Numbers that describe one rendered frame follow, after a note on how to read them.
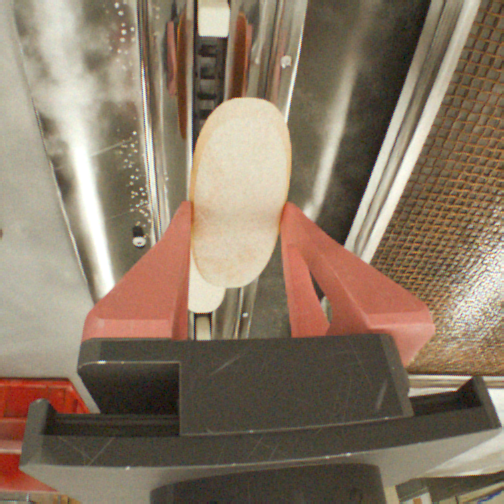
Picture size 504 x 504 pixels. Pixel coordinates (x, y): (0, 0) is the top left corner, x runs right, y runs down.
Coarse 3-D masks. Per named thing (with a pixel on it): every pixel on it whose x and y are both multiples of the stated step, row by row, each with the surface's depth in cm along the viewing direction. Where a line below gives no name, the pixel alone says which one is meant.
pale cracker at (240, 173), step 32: (224, 128) 12; (256, 128) 12; (224, 160) 13; (256, 160) 13; (288, 160) 14; (192, 192) 14; (224, 192) 14; (256, 192) 14; (192, 224) 16; (224, 224) 15; (256, 224) 15; (224, 256) 17; (256, 256) 17
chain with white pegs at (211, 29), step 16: (208, 0) 16; (224, 0) 16; (208, 16) 15; (224, 16) 15; (208, 32) 16; (224, 32) 16; (208, 64) 20; (208, 80) 21; (208, 96) 22; (208, 320) 38; (208, 336) 36
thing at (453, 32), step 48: (480, 0) 14; (432, 48) 16; (432, 96) 16; (384, 192) 21; (480, 192) 21; (384, 240) 25; (432, 240) 24; (480, 240) 24; (480, 336) 33; (432, 384) 39
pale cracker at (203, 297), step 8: (192, 256) 28; (192, 264) 29; (192, 272) 29; (192, 280) 30; (200, 280) 30; (192, 288) 31; (200, 288) 31; (208, 288) 31; (216, 288) 31; (224, 288) 32; (192, 296) 32; (200, 296) 32; (208, 296) 32; (216, 296) 32; (192, 304) 33; (200, 304) 33; (208, 304) 33; (216, 304) 33; (200, 312) 34
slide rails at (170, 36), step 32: (160, 0) 16; (192, 0) 16; (256, 0) 17; (160, 32) 17; (192, 32) 18; (256, 32) 18; (160, 64) 19; (192, 64) 19; (256, 64) 19; (160, 96) 20; (224, 96) 20; (256, 96) 21; (160, 128) 21; (160, 160) 23; (160, 192) 25; (192, 320) 36; (224, 320) 37
